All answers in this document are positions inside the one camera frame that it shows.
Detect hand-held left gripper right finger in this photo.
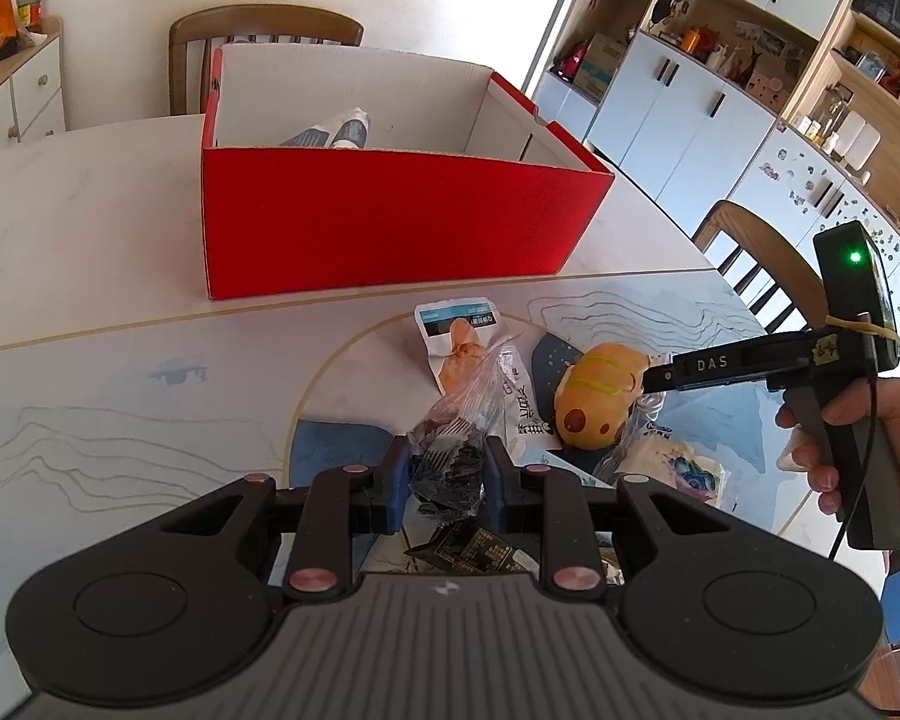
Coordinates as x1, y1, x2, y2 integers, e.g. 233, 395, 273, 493
484, 436, 730, 593

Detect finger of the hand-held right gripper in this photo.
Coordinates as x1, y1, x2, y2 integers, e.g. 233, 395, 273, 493
640, 361, 680, 395

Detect clear plastic packet dark contents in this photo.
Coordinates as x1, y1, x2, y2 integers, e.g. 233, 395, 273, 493
407, 349, 522, 518

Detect white blue snack packet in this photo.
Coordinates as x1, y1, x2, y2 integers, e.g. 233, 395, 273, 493
414, 298, 522, 395

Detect red cardboard box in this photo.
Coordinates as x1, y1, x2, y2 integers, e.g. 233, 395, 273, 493
201, 43, 616, 301

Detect black packet gold print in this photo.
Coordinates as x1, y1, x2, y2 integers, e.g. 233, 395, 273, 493
405, 517, 541, 575

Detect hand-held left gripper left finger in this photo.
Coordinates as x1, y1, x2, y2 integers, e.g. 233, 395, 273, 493
157, 435, 415, 605

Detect white marble desktop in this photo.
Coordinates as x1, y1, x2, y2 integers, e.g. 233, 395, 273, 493
0, 112, 882, 720

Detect white packet blue picture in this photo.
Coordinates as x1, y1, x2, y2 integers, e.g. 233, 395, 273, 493
596, 420, 728, 507

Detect white packet black print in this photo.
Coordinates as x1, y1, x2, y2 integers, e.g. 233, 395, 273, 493
487, 349, 563, 466

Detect red bag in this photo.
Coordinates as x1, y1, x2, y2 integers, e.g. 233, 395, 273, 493
551, 41, 590, 83

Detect wooden slatted chair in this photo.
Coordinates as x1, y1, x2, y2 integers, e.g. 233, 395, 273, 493
692, 200, 830, 335

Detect yellow spotted squishy toy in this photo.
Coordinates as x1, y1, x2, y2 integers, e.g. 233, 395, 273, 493
555, 343, 650, 451

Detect white wooden wall cabinet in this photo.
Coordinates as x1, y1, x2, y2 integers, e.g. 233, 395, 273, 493
529, 0, 900, 361

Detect white wooden sideboard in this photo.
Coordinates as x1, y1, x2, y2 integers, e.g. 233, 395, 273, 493
0, 15, 67, 166

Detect grey flat packet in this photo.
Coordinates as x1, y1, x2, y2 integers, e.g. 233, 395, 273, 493
277, 124, 338, 149

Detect wooden chair black seat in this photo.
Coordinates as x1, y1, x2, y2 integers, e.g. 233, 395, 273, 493
169, 4, 365, 117

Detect cardboard carton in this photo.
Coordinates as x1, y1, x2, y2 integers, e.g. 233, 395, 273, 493
574, 34, 631, 102

